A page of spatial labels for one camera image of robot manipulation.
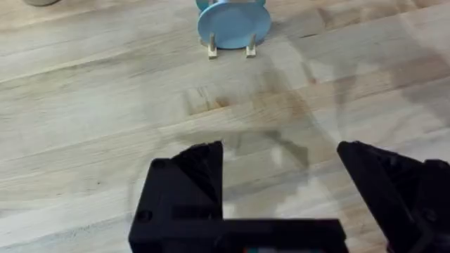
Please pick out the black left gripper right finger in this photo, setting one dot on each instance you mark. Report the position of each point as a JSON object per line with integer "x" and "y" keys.
{"x": 397, "y": 196}

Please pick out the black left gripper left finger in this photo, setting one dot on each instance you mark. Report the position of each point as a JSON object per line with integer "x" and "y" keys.
{"x": 190, "y": 189}

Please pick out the small wooden peg rack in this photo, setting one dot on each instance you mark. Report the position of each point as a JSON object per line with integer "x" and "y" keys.
{"x": 230, "y": 47}

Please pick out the beige round dish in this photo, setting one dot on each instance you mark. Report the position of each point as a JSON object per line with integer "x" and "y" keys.
{"x": 41, "y": 2}

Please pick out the light blue plate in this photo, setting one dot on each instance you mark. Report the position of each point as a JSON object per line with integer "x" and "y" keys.
{"x": 234, "y": 24}

